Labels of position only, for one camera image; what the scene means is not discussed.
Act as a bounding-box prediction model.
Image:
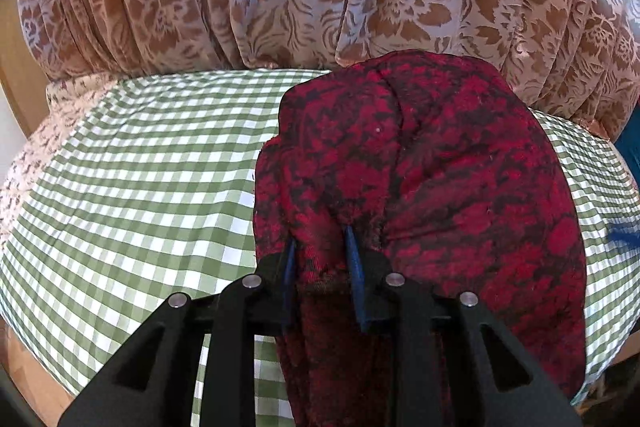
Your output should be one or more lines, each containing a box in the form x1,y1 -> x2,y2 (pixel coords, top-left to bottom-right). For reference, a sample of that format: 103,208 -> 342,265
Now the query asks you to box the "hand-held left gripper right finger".
342,224 -> 584,427

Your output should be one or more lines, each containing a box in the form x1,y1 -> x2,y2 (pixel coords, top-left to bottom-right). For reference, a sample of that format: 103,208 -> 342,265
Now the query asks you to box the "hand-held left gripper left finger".
59,239 -> 301,427

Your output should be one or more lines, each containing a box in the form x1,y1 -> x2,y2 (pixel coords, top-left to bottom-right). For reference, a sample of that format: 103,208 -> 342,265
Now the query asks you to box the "red black patterned garment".
252,49 -> 588,427

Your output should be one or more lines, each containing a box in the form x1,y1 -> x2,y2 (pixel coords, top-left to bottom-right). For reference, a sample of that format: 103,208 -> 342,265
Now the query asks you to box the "green white checked cloth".
0,68 -> 640,410

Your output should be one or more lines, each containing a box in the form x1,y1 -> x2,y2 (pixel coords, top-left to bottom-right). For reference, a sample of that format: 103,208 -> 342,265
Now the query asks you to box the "pale floral sheet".
0,74 -> 123,238

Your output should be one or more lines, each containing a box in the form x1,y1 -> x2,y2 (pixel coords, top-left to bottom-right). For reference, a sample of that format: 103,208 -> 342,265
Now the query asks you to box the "teal object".
614,114 -> 640,190

